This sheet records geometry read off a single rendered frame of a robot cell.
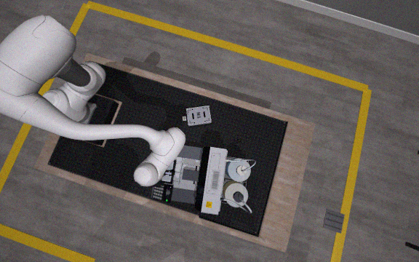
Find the white plastic bottle with cap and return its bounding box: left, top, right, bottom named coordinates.
left=226, top=161, right=251, bottom=182

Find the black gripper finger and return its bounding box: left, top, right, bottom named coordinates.
left=165, top=170, right=175, bottom=176

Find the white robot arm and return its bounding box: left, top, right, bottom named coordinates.
left=0, top=15, right=185, bottom=188

